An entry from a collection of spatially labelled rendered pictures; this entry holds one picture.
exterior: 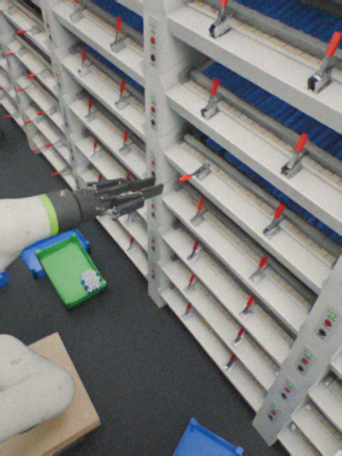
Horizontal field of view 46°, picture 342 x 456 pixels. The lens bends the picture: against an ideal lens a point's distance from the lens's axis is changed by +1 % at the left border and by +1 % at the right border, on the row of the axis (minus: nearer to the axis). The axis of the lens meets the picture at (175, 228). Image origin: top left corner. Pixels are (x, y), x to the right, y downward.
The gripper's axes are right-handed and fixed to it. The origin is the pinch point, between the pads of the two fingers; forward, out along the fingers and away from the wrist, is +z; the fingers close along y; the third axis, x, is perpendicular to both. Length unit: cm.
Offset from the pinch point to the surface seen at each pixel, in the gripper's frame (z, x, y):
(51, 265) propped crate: 0, -86, -61
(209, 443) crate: 15, -91, 41
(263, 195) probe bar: 22.0, 4.1, 18.8
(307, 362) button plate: 20, -27, 50
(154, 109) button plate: 14.0, 10.3, -19.7
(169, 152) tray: 17.5, -1.2, -13.8
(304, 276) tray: 16.9, -2.9, 39.8
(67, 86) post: 20, -12, -86
